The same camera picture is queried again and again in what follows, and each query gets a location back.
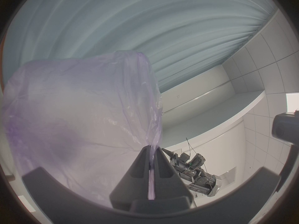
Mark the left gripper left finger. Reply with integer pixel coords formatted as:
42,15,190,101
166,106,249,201
109,146,150,211

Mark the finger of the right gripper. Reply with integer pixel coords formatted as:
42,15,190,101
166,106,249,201
162,148,175,159

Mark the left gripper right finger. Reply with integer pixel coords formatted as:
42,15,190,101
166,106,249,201
154,147,194,208

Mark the purple plastic bag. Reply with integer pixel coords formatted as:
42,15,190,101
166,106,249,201
2,50,163,209

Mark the pale blue curtain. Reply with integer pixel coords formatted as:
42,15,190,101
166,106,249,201
2,0,279,95

